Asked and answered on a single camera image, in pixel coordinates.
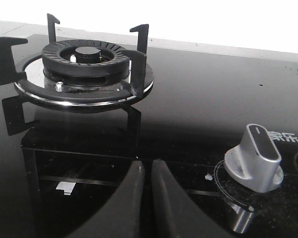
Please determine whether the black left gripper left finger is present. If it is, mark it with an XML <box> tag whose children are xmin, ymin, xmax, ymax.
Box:
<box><xmin>68</xmin><ymin>161</ymin><xmax>145</xmax><ymax>238</ymax></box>

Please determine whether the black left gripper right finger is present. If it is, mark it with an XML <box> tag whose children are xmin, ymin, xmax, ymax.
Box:
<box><xmin>151</xmin><ymin>160</ymin><xmax>233</xmax><ymax>238</ymax></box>

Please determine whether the silver stove knob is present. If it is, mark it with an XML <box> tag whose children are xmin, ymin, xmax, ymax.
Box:
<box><xmin>224</xmin><ymin>123</ymin><xmax>284</xmax><ymax>193</ymax></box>

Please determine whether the left black pot support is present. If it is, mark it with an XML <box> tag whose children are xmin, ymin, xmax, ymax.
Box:
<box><xmin>0</xmin><ymin>14</ymin><xmax>153</xmax><ymax>107</ymax></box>

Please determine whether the black glass gas stove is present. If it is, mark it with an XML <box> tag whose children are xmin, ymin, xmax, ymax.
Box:
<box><xmin>0</xmin><ymin>35</ymin><xmax>298</xmax><ymax>238</ymax></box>

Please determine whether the left black gas burner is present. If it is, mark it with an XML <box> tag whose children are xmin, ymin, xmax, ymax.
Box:
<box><xmin>41</xmin><ymin>39</ymin><xmax>130</xmax><ymax>87</ymax></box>

